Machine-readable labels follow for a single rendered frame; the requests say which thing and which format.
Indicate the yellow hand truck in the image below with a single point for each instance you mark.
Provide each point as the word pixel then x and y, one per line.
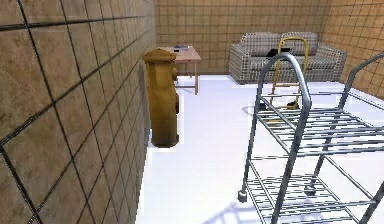
pixel 283 43

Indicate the pink wooden side table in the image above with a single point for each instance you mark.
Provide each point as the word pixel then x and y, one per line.
pixel 187 55

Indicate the checked grey sofa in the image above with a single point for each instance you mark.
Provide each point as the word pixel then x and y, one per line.
pixel 253 60

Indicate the small blue white object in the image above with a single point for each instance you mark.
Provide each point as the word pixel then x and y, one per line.
pixel 180 47

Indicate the yellow fire hydrant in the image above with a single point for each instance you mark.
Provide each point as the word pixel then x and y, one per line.
pixel 162 100

